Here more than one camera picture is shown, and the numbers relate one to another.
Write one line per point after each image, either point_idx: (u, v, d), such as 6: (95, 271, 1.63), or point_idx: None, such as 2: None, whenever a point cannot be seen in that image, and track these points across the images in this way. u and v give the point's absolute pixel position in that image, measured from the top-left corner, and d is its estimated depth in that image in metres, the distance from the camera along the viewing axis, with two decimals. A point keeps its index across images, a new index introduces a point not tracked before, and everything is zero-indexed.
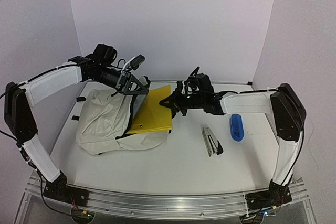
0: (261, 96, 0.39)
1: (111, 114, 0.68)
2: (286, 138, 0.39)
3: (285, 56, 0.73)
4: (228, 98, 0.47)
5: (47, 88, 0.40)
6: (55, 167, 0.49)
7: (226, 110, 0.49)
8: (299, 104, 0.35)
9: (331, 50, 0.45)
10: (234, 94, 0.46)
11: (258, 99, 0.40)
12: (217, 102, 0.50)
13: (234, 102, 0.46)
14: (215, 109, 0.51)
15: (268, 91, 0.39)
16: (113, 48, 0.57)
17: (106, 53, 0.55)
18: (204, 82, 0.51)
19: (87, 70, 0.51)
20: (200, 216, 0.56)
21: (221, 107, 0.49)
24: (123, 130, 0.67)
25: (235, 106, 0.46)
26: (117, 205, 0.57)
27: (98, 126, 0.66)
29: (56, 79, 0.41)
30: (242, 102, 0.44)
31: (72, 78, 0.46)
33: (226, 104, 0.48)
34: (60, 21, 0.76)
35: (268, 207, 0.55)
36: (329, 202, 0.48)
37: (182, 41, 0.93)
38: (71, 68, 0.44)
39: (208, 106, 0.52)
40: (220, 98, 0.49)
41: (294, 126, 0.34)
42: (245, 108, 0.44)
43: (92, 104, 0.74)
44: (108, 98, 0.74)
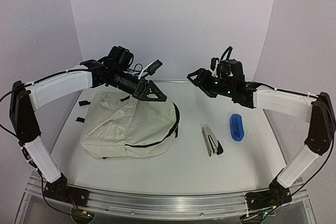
0: (302, 100, 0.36)
1: (124, 121, 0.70)
2: (316, 153, 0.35)
3: (285, 57, 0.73)
4: (262, 92, 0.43)
5: (54, 92, 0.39)
6: (56, 168, 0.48)
7: (257, 104, 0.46)
8: (334, 118, 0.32)
9: (331, 51, 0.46)
10: (270, 90, 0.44)
11: (297, 102, 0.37)
12: (249, 94, 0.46)
13: (269, 99, 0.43)
14: (245, 100, 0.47)
15: (307, 96, 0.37)
16: (128, 51, 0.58)
17: (118, 59, 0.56)
18: (237, 68, 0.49)
19: (101, 75, 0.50)
20: (200, 216, 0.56)
21: (252, 99, 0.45)
24: (136, 139, 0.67)
25: (271, 103, 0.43)
26: (117, 205, 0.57)
27: (111, 130, 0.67)
29: (65, 83, 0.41)
30: (279, 100, 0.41)
31: (82, 83, 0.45)
33: (260, 97, 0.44)
34: (60, 20, 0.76)
35: (268, 207, 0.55)
36: (329, 202, 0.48)
37: (183, 41, 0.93)
38: (82, 73, 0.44)
39: (238, 96, 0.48)
40: (254, 91, 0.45)
41: (326, 140, 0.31)
42: (281, 107, 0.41)
43: (104, 107, 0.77)
44: (118, 103, 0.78)
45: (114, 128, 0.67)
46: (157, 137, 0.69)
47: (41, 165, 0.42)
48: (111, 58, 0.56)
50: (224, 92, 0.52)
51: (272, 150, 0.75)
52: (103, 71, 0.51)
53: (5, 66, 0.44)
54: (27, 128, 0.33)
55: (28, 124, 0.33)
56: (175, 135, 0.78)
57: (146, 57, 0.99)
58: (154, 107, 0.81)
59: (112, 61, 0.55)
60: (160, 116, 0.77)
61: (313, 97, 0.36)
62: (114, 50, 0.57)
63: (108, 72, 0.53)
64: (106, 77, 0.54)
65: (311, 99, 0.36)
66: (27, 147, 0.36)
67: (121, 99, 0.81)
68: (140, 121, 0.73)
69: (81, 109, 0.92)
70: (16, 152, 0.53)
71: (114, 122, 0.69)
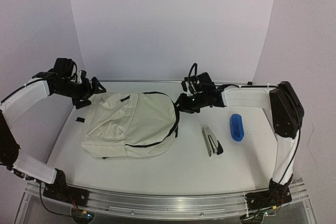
0: (261, 91, 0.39)
1: (124, 121, 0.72)
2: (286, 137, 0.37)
3: (285, 56, 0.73)
4: (228, 90, 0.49)
5: (22, 104, 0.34)
6: (49, 167, 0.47)
7: (226, 102, 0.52)
8: (297, 103, 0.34)
9: (331, 50, 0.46)
10: (235, 87, 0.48)
11: (258, 93, 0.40)
12: (219, 95, 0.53)
13: (235, 95, 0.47)
14: (216, 101, 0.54)
15: (268, 87, 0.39)
16: (71, 60, 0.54)
17: (66, 68, 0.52)
18: (202, 77, 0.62)
19: (55, 83, 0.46)
20: (200, 216, 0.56)
21: (222, 98, 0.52)
24: (135, 138, 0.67)
25: (235, 100, 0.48)
26: (117, 205, 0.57)
27: (109, 130, 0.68)
29: (28, 95, 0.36)
30: (241, 95, 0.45)
31: (42, 92, 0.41)
33: (227, 96, 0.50)
34: (59, 20, 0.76)
35: (267, 207, 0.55)
36: (328, 202, 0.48)
37: (182, 41, 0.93)
38: (39, 83, 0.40)
39: (209, 98, 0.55)
40: (222, 91, 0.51)
41: (290, 124, 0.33)
42: (245, 101, 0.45)
43: (104, 107, 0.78)
44: (118, 103, 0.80)
45: (114, 127, 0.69)
46: (156, 137, 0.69)
47: (38, 173, 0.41)
48: (56, 69, 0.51)
50: (204, 102, 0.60)
51: (271, 150, 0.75)
52: (56, 79, 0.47)
53: (5, 66, 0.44)
54: (8, 151, 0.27)
55: (8, 146, 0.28)
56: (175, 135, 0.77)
57: (146, 57, 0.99)
58: (154, 107, 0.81)
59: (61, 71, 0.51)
60: (160, 116, 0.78)
61: (273, 87, 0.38)
62: (58, 62, 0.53)
63: (61, 81, 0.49)
64: (60, 86, 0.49)
65: (269, 88, 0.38)
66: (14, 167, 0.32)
67: (121, 99, 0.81)
68: (140, 121, 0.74)
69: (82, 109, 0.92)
70: None
71: (114, 123, 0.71)
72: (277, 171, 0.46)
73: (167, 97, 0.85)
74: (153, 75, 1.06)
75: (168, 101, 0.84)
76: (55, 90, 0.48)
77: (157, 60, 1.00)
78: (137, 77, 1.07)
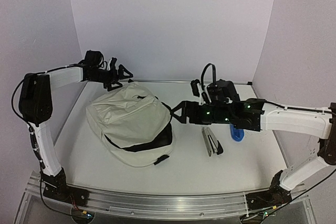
0: (318, 118, 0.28)
1: (118, 112, 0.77)
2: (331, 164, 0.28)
3: (285, 56, 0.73)
4: (271, 113, 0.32)
5: (59, 80, 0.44)
6: (56, 159, 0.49)
7: (264, 126, 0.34)
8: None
9: (330, 50, 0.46)
10: (279, 108, 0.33)
11: (313, 121, 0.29)
12: (256, 118, 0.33)
13: (279, 119, 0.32)
14: (251, 125, 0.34)
15: (322, 113, 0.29)
16: (100, 52, 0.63)
17: (94, 59, 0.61)
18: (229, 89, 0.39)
19: (87, 73, 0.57)
20: (200, 216, 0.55)
21: (260, 123, 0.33)
24: (109, 131, 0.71)
25: (277, 124, 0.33)
26: (117, 205, 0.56)
27: (105, 112, 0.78)
29: (66, 74, 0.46)
30: (289, 120, 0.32)
31: (76, 75, 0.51)
33: (268, 120, 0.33)
34: (60, 20, 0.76)
35: (268, 207, 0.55)
36: (328, 201, 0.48)
37: (182, 41, 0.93)
38: (77, 68, 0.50)
39: (241, 120, 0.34)
40: (261, 112, 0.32)
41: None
42: (292, 127, 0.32)
43: (119, 95, 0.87)
44: (134, 97, 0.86)
45: (107, 112, 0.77)
46: (121, 141, 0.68)
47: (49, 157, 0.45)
48: (87, 60, 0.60)
50: (223, 120, 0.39)
51: (270, 150, 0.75)
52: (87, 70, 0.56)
53: (5, 66, 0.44)
54: (44, 108, 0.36)
55: (46, 105, 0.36)
56: (154, 163, 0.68)
57: (146, 57, 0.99)
58: (156, 119, 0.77)
59: (90, 62, 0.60)
60: (153, 134, 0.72)
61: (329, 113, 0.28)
62: (88, 55, 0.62)
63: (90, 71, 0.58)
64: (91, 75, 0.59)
65: (328, 115, 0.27)
66: (38, 129, 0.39)
67: (139, 96, 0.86)
68: (130, 118, 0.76)
69: (82, 109, 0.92)
70: (16, 152, 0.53)
71: (112, 109, 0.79)
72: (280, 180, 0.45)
73: (166, 113, 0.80)
74: (153, 75, 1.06)
75: (164, 117, 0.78)
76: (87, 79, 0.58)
77: (156, 60, 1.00)
78: (136, 77, 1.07)
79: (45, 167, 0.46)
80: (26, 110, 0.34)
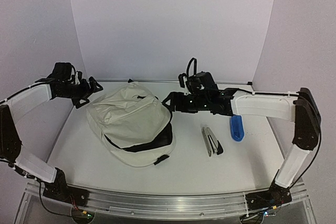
0: (282, 101, 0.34)
1: (118, 112, 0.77)
2: (304, 147, 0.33)
3: (285, 56, 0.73)
4: (240, 97, 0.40)
5: (23, 106, 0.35)
6: (50, 166, 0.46)
7: (236, 111, 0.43)
8: (314, 110, 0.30)
9: (330, 50, 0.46)
10: (248, 94, 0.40)
11: (279, 104, 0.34)
12: (227, 103, 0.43)
13: (250, 104, 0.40)
14: (224, 109, 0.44)
15: (288, 96, 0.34)
16: (70, 63, 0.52)
17: (65, 71, 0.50)
18: (208, 80, 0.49)
19: (57, 88, 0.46)
20: (200, 216, 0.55)
21: (231, 107, 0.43)
24: (109, 131, 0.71)
25: (249, 108, 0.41)
26: (117, 205, 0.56)
27: (105, 113, 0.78)
29: (32, 96, 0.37)
30: (256, 104, 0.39)
31: (44, 95, 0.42)
33: (238, 104, 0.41)
34: (59, 20, 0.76)
35: (268, 207, 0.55)
36: (328, 201, 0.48)
37: (182, 41, 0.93)
38: (44, 85, 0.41)
39: (215, 105, 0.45)
40: (231, 98, 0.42)
41: (314, 136, 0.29)
42: (261, 110, 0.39)
43: (119, 94, 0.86)
44: (134, 97, 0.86)
45: (107, 112, 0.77)
46: (121, 140, 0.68)
47: (40, 172, 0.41)
48: (55, 73, 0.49)
50: (202, 107, 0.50)
51: (270, 150, 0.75)
52: (58, 84, 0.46)
53: (5, 66, 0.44)
54: (11, 146, 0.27)
55: (12, 140, 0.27)
56: (154, 163, 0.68)
57: (146, 57, 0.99)
58: (156, 119, 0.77)
59: (60, 75, 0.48)
60: (153, 134, 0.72)
61: (294, 96, 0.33)
62: (56, 67, 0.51)
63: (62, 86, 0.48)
64: (61, 91, 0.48)
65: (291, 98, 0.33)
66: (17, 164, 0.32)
67: (138, 96, 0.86)
68: (130, 119, 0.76)
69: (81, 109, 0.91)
70: None
71: (112, 109, 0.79)
72: (279, 180, 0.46)
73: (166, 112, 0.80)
74: (153, 75, 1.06)
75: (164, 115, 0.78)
76: (58, 95, 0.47)
77: (156, 60, 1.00)
78: (136, 77, 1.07)
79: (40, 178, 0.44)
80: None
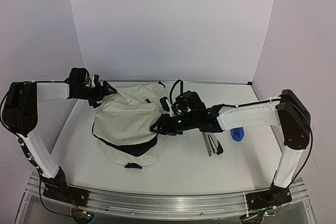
0: (265, 108, 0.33)
1: (117, 104, 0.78)
2: (295, 147, 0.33)
3: (285, 56, 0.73)
4: (227, 112, 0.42)
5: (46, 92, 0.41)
6: (54, 161, 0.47)
7: (225, 126, 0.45)
8: (299, 111, 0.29)
9: (330, 50, 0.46)
10: (232, 107, 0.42)
11: (262, 112, 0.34)
12: (214, 119, 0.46)
13: (234, 117, 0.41)
14: (212, 127, 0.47)
15: (270, 102, 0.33)
16: (85, 68, 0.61)
17: (81, 76, 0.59)
18: (193, 100, 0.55)
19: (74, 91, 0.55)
20: (200, 216, 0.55)
21: (219, 123, 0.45)
24: (98, 121, 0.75)
25: (235, 121, 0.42)
26: (117, 205, 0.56)
27: (107, 101, 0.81)
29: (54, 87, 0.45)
30: (242, 117, 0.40)
31: (63, 91, 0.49)
33: (224, 120, 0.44)
34: (59, 20, 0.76)
35: (268, 208, 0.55)
36: (328, 201, 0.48)
37: (182, 41, 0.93)
38: (63, 84, 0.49)
39: (202, 124, 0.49)
40: (217, 115, 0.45)
41: (304, 135, 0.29)
42: (247, 122, 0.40)
43: (128, 91, 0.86)
44: (143, 99, 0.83)
45: (109, 101, 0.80)
46: (105, 134, 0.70)
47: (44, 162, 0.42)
48: (73, 77, 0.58)
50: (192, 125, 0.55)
51: (270, 150, 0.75)
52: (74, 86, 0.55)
53: (4, 66, 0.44)
54: (29, 117, 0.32)
55: (30, 114, 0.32)
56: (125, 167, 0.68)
57: (146, 57, 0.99)
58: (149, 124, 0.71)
59: (76, 80, 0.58)
60: (125, 138, 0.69)
61: (277, 100, 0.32)
62: (73, 72, 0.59)
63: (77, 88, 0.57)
64: (77, 93, 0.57)
65: (274, 104, 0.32)
66: (27, 139, 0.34)
67: (147, 99, 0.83)
68: (125, 113, 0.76)
69: (81, 109, 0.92)
70: (15, 151, 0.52)
71: (116, 99, 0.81)
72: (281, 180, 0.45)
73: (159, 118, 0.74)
74: (153, 75, 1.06)
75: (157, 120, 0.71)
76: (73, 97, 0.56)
77: (156, 60, 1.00)
78: (136, 77, 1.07)
79: (43, 172, 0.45)
80: (8, 121, 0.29)
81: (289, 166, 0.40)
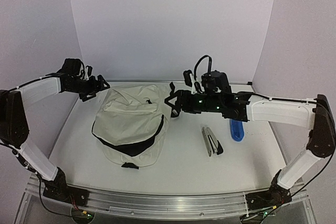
0: (302, 108, 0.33)
1: (118, 105, 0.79)
2: (318, 155, 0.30)
3: (285, 56, 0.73)
4: (258, 103, 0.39)
5: (33, 95, 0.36)
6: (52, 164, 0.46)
7: (251, 117, 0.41)
8: (332, 120, 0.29)
9: (330, 50, 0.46)
10: (264, 100, 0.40)
11: (297, 111, 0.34)
12: (242, 107, 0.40)
13: (266, 110, 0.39)
14: (238, 114, 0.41)
15: (307, 103, 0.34)
16: (79, 60, 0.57)
17: (74, 67, 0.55)
18: (221, 81, 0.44)
19: (66, 83, 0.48)
20: (200, 216, 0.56)
21: (245, 112, 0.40)
24: (97, 121, 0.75)
25: (265, 115, 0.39)
26: (117, 205, 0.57)
27: (109, 102, 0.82)
29: (43, 86, 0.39)
30: (275, 110, 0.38)
31: (53, 87, 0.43)
33: (254, 110, 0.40)
34: (59, 20, 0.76)
35: (268, 207, 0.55)
36: (328, 201, 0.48)
37: (182, 42, 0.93)
38: (53, 80, 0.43)
39: (230, 110, 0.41)
40: (246, 103, 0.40)
41: (331, 145, 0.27)
42: (277, 117, 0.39)
43: (129, 92, 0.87)
44: (144, 101, 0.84)
45: (111, 102, 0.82)
46: (105, 132, 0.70)
47: (41, 167, 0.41)
48: (66, 68, 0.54)
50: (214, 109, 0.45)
51: (270, 150, 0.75)
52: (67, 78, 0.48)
53: (4, 65, 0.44)
54: (19, 129, 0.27)
55: (20, 125, 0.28)
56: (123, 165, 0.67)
57: (145, 57, 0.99)
58: (148, 125, 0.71)
59: (69, 71, 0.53)
60: (124, 138, 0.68)
61: (313, 104, 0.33)
62: (66, 63, 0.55)
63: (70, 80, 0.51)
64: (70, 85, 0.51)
65: (311, 105, 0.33)
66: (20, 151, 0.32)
67: (148, 100, 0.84)
68: (125, 114, 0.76)
69: (81, 109, 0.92)
70: None
71: (117, 99, 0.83)
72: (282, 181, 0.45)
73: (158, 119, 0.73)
74: (153, 75, 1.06)
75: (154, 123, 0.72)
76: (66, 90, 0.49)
77: (156, 60, 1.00)
78: (136, 77, 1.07)
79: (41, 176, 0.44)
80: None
81: (290, 173, 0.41)
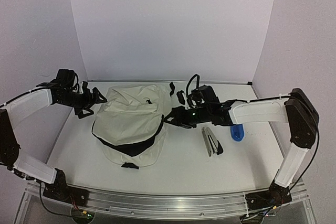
0: (274, 104, 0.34)
1: (118, 105, 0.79)
2: (302, 145, 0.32)
3: (285, 56, 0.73)
4: (237, 107, 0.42)
5: (23, 110, 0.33)
6: (50, 167, 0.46)
7: (235, 120, 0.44)
8: (308, 109, 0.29)
9: (329, 50, 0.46)
10: (244, 103, 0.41)
11: (271, 107, 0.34)
12: (226, 114, 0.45)
13: (245, 112, 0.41)
14: (223, 121, 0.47)
15: (280, 98, 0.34)
16: (73, 72, 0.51)
17: (67, 80, 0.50)
18: (208, 93, 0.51)
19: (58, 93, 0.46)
20: (200, 216, 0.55)
21: (230, 117, 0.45)
24: (98, 121, 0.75)
25: (248, 116, 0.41)
26: (117, 205, 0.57)
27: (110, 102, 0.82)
29: (32, 100, 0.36)
30: (252, 111, 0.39)
31: (45, 99, 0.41)
33: (236, 115, 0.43)
34: (59, 20, 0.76)
35: (268, 208, 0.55)
36: (328, 202, 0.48)
37: (182, 42, 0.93)
38: (44, 91, 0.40)
39: (216, 118, 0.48)
40: (229, 109, 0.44)
41: (311, 133, 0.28)
42: (258, 117, 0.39)
43: (129, 92, 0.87)
44: (144, 101, 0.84)
45: (111, 101, 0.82)
46: (105, 132, 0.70)
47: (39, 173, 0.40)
48: (59, 79, 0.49)
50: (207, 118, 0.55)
51: (270, 150, 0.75)
52: (59, 89, 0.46)
53: (4, 66, 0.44)
54: (8, 150, 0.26)
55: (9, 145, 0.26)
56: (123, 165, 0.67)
57: (146, 57, 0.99)
58: (148, 125, 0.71)
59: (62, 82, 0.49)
60: (124, 138, 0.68)
61: (286, 97, 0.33)
62: (60, 73, 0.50)
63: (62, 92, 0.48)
64: (62, 96, 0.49)
65: (282, 100, 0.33)
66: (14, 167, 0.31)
67: (148, 100, 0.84)
68: (125, 114, 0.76)
69: None
70: None
71: (117, 99, 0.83)
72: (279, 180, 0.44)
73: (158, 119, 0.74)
74: (153, 75, 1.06)
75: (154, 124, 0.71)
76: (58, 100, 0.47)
77: (156, 60, 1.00)
78: (136, 77, 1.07)
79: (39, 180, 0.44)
80: None
81: (286, 173, 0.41)
